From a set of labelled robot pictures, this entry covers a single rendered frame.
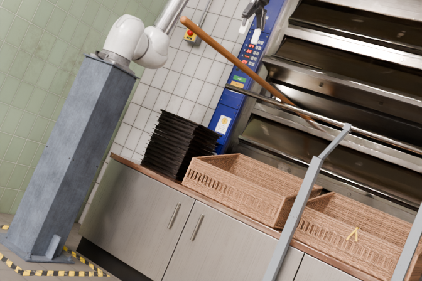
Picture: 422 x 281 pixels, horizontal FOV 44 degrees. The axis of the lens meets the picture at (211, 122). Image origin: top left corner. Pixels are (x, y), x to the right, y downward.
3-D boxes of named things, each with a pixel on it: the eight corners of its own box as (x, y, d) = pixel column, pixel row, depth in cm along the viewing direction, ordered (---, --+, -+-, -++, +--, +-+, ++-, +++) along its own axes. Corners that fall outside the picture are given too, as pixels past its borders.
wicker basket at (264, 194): (220, 195, 312) (238, 152, 314) (305, 235, 283) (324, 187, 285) (179, 183, 271) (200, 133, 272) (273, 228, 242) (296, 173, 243)
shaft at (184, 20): (183, 23, 187) (186, 15, 187) (177, 21, 189) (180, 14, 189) (323, 132, 332) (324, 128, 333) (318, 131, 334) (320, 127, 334)
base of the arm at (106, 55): (83, 52, 262) (87, 41, 262) (111, 67, 280) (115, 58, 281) (108, 61, 252) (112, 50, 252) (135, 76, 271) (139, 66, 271)
